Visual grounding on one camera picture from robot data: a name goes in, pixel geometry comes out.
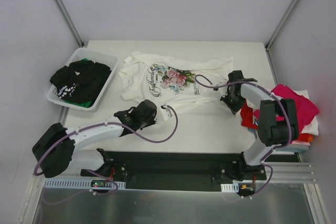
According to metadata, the white floral print t-shirt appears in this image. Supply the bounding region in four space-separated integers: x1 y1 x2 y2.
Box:
119 51 234 114

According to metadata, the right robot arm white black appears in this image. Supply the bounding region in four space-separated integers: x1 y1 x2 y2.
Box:
220 70 299 179

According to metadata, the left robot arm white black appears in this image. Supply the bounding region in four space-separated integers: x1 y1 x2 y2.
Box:
32 100 157 178

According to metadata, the red t-shirt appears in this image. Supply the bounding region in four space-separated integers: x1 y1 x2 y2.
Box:
240 102 260 130

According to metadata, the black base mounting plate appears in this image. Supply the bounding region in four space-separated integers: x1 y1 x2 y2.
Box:
96 150 266 192

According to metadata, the black printed t-shirt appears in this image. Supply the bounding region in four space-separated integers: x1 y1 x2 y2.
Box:
50 58 111 108

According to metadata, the light blue folded t-shirt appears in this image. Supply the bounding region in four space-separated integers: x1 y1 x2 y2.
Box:
248 128 308 154

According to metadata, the white plastic laundry basket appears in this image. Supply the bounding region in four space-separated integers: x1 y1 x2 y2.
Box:
46 48 119 112

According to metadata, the magenta t-shirt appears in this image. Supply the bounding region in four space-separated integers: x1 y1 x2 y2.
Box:
272 84 320 134

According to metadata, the pink folded t-shirt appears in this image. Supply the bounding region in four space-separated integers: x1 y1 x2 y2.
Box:
291 140 310 146

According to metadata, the orange folded t-shirt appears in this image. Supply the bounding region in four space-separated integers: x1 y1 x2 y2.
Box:
298 133 313 143

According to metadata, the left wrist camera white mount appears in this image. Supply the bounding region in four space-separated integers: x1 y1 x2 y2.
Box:
155 104 174 124

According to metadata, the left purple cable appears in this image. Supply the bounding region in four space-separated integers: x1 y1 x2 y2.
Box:
34 105 180 205

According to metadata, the right grey cable duct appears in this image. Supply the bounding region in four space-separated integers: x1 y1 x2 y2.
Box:
220 183 239 193

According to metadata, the grey cable duct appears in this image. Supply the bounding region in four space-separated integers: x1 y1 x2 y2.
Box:
220 183 239 193
44 178 126 190

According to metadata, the aluminium rail profile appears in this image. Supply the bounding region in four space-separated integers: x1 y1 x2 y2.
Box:
43 161 316 184

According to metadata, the left grey cable duct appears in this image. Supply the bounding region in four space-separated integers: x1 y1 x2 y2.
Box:
44 178 126 190

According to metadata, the right aluminium frame post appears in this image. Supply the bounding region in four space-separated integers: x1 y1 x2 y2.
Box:
265 0 300 52

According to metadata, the aluminium frame post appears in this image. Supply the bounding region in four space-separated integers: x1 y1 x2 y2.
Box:
54 0 85 47
265 0 300 52

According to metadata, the left aluminium frame post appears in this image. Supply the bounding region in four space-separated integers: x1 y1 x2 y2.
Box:
54 0 85 47

